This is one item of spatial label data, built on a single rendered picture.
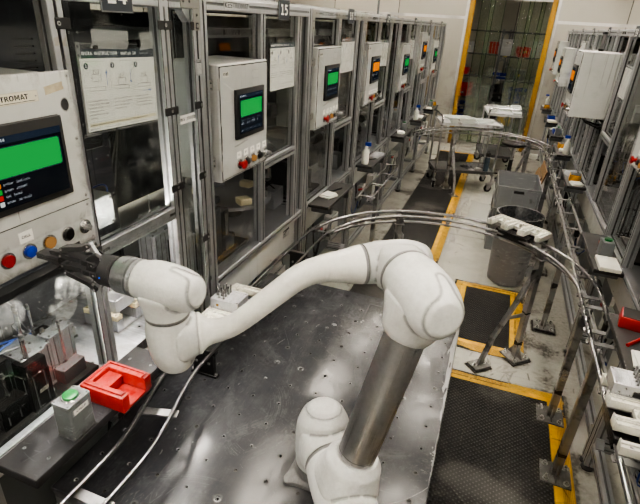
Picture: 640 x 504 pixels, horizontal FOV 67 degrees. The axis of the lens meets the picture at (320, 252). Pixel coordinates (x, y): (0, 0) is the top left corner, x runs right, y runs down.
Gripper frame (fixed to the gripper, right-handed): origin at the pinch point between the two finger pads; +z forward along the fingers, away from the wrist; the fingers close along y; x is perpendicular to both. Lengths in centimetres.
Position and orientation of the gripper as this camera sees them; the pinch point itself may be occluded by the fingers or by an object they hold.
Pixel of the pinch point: (52, 255)
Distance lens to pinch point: 134.4
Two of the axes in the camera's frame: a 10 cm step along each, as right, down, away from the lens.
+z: -9.4, -2.0, 2.9
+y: 0.6, -9.0, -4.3
